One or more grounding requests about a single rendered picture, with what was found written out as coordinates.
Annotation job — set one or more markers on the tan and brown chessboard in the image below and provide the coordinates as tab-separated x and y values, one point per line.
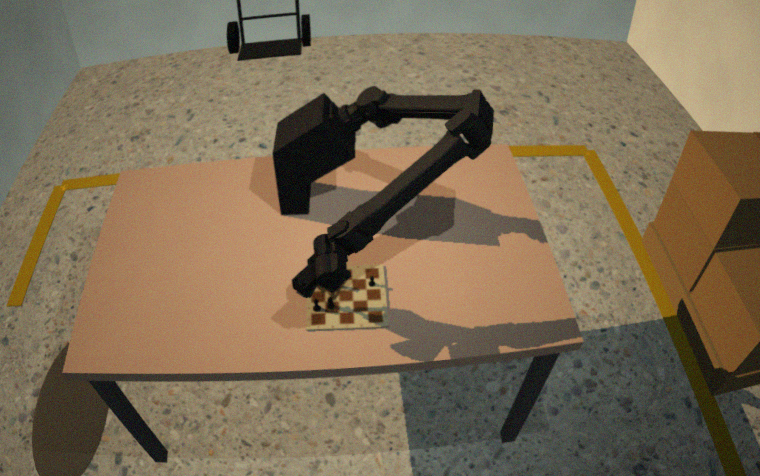
358	305

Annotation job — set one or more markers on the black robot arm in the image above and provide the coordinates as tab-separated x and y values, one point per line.
356	229

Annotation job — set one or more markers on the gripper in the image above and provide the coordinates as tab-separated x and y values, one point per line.
334	293

